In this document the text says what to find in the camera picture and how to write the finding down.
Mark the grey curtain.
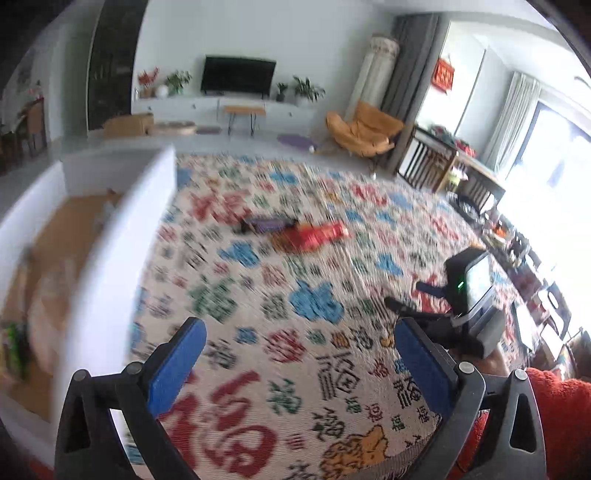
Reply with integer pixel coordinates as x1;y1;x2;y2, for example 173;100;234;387
381;14;451;174

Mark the purple floor mat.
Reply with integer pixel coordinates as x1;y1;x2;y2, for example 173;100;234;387
276;133;315;151

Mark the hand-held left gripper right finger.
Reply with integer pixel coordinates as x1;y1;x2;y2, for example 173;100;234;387
394;316;548;480

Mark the orange lounge chair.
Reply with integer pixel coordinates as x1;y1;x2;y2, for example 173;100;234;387
326;100;404;158

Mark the white television cabinet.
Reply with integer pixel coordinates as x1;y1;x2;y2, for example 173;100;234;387
131;95;326;125

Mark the dark wooden table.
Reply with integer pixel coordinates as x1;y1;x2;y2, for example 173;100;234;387
397;124;506;217

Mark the tall dark display cabinet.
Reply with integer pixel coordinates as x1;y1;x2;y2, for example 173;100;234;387
88;0;148;131

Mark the leafy green plant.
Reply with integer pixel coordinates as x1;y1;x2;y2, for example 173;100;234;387
165;70;192;97

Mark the dark snack packet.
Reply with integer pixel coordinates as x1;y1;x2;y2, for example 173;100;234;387
239;216;297;234

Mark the green snack packet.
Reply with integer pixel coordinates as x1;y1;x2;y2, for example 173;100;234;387
0;320;33;381

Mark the white standing air conditioner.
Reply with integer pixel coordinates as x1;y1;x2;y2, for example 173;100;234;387
346;36;400;121

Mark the brown cardboard box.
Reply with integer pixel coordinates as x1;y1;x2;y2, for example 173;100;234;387
102;113;154;138

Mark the person's right forearm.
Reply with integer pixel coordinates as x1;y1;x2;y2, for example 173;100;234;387
450;346;591;480

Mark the wooden dining chair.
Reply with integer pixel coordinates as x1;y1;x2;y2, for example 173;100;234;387
23;99;49;155

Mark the white storage box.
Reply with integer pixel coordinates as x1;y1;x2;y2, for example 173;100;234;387
0;145;178;462

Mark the red snack packet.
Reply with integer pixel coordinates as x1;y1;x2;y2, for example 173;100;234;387
272;220;352;254

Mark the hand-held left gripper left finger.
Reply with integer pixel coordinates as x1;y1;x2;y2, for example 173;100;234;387
54;318;208;480

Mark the clear-wrapped bread bun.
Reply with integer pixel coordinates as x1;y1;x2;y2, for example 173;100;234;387
23;256;93;370

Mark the large green potted plant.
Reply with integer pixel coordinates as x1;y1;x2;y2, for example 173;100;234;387
292;76;326;106

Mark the black television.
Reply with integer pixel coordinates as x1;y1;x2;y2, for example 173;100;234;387
201;55;278;99

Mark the printed woven blanket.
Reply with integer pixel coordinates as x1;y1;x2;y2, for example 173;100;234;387
124;152;546;480

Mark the red flower arrangement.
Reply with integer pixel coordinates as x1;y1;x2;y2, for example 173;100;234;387
137;68;160;99

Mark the red wall hanging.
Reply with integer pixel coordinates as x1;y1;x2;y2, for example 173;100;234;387
433;58;455;95

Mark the small wooden bench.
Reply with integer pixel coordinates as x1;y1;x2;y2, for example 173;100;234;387
223;105;267;137

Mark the white sheer curtain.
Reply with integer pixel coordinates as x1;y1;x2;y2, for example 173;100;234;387
480;71;541;171

